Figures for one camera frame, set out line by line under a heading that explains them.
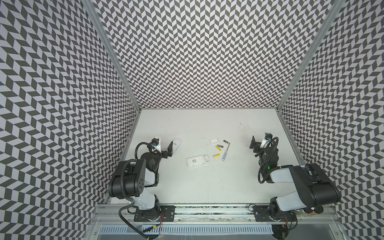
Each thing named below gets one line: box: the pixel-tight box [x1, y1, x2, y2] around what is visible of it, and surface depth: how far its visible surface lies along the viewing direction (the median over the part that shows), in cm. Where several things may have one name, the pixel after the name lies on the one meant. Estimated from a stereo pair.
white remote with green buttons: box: [186, 154, 210, 167], surface depth 91 cm
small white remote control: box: [172, 137, 182, 154], surface depth 98 cm
